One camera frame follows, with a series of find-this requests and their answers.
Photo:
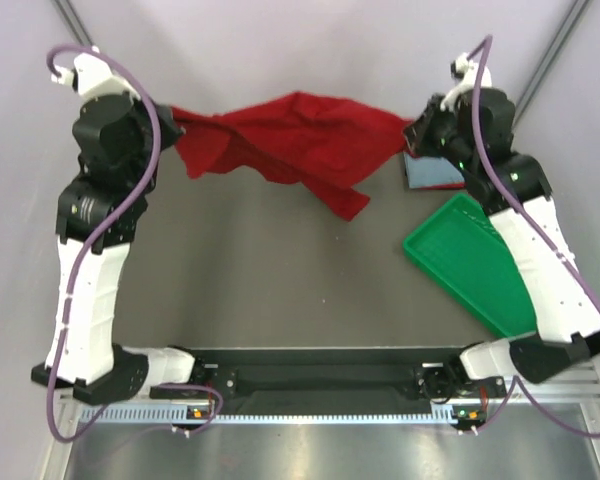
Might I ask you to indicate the green plastic tray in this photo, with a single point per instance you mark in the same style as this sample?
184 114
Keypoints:
458 248

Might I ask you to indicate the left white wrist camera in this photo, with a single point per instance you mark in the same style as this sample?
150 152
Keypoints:
90 76

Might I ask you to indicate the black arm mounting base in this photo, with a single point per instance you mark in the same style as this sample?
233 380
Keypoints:
335 381

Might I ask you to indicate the aluminium frame post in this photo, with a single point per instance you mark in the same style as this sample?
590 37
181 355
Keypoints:
550 54
72 21

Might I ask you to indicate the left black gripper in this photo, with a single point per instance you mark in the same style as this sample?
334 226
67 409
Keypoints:
170 134

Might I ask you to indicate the slotted grey cable duct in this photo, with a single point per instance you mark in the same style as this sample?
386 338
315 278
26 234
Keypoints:
197 412

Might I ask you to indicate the left aluminium frame post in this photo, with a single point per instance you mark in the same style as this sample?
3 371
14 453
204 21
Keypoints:
72 21

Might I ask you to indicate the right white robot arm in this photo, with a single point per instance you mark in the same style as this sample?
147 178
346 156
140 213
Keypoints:
473 131

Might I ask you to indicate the folded blue t shirt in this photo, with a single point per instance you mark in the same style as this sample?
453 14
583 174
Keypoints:
426 171

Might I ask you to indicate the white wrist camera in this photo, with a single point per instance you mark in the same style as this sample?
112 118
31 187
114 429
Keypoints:
90 76
464 70

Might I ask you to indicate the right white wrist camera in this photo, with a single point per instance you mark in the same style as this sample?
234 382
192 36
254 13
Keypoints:
464 70

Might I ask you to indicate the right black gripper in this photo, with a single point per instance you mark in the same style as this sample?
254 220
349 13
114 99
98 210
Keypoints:
416 132

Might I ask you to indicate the right aluminium frame post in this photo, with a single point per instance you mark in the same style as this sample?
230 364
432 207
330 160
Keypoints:
550 54

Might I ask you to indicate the aluminium frame rail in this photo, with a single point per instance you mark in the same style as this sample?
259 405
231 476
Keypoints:
575 385

